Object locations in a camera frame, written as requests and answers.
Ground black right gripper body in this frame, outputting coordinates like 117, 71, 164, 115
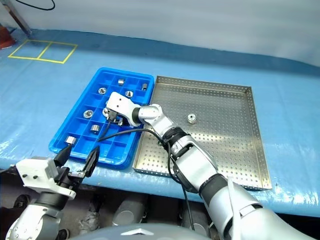
104, 107, 124, 124

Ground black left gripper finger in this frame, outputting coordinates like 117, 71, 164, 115
83, 146, 101, 178
53, 144, 73, 168

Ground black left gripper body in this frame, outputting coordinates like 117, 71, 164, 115
54, 165, 88, 193

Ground blue compartment tray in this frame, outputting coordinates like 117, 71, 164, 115
48, 66, 155, 170

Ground black caster wheel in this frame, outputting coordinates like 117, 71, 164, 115
14, 194, 31, 209
56, 227, 70, 240

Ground crumpled clear plastic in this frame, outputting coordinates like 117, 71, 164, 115
79, 211, 101, 232

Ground grey rounded cylinder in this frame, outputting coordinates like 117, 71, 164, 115
111, 196, 149, 228
181, 206, 210, 237

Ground grey robot torso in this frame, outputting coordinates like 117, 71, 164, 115
77, 221, 226, 240

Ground perforated metal tray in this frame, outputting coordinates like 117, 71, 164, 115
132, 75, 273, 192

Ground metal stand pole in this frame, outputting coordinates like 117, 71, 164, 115
6, 0, 34, 36

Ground red object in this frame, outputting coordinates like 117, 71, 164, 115
0, 25, 14, 50

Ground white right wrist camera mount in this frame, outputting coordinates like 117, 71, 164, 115
106, 91, 138, 126

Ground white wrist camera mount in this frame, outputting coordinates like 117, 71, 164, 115
15, 156, 77, 200
106, 91, 138, 126

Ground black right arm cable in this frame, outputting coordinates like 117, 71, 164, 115
97, 119, 196, 232

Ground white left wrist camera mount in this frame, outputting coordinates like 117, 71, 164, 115
15, 156, 77, 200

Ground black background cable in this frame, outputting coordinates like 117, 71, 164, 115
16, 0, 56, 11

